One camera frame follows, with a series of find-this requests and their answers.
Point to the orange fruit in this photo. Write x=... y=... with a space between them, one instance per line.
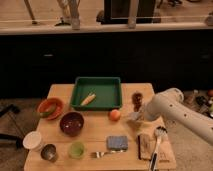
x=114 y=115

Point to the orange bowl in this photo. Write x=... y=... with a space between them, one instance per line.
x=48 y=102

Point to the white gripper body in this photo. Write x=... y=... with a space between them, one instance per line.
x=141 y=112

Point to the white cup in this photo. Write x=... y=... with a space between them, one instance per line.
x=33 y=141

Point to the green plastic tray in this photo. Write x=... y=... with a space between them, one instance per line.
x=107 y=91

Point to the wooden block brush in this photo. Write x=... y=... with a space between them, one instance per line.
x=144 y=147

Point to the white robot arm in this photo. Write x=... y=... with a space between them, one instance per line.
x=169 y=103

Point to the metal fork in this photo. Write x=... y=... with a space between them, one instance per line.
x=100 y=154

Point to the green cup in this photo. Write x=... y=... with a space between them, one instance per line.
x=76 y=150

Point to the wooden table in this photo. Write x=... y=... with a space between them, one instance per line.
x=97 y=128

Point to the grey towel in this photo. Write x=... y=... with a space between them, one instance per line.
x=134 y=116

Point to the purple bowl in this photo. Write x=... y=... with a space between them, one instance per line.
x=72 y=123

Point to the green vegetable in bowl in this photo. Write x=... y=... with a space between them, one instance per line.
x=48 y=111

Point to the corn cob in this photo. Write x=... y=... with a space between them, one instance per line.
x=88 y=99

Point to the metal cup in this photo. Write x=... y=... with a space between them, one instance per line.
x=49 y=153

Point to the blue sponge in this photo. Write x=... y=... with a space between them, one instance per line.
x=117 y=143

